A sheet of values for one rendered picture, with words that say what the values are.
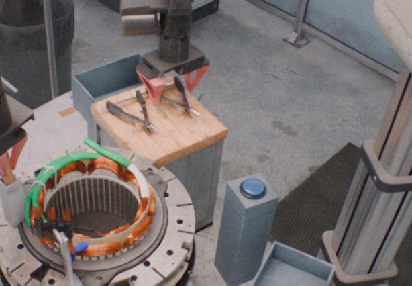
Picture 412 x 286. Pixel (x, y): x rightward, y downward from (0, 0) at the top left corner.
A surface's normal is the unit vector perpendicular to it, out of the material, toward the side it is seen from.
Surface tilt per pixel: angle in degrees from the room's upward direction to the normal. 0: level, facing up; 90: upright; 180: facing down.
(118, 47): 0
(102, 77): 90
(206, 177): 90
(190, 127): 0
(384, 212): 90
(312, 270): 90
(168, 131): 0
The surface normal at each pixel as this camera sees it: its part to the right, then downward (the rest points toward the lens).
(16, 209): 0.71, 0.52
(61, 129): 0.08, -0.73
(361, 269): 0.18, 0.68
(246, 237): 0.45, 0.63
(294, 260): -0.44, 0.58
